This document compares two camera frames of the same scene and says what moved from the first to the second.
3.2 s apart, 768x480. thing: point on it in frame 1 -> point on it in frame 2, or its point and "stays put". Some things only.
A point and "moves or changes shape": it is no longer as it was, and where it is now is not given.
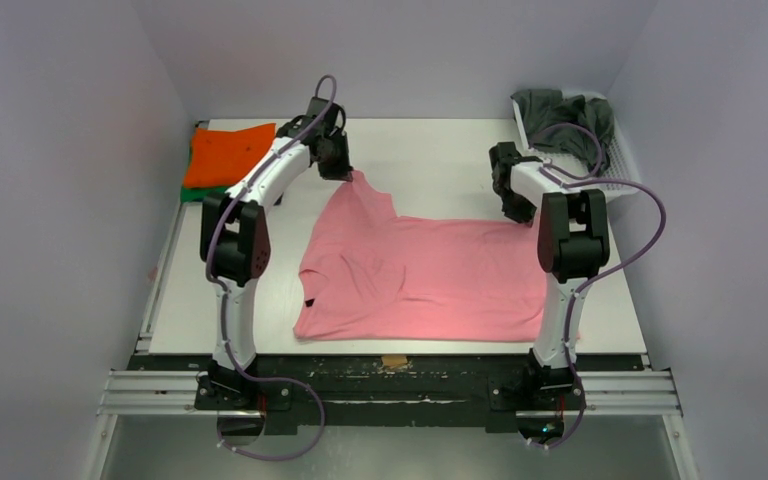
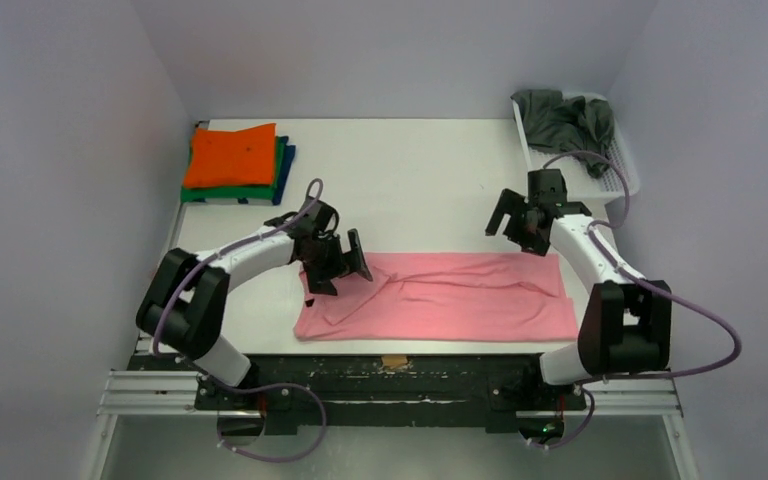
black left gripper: [342, 170] -> [319, 279]
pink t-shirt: [372, 275] moves or changes shape
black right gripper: [516, 205] -> [520, 218]
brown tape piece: [393, 360] stays put
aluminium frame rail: [605, 393] stays put
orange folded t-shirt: [223, 158] stays put
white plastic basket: [619, 176] stays put
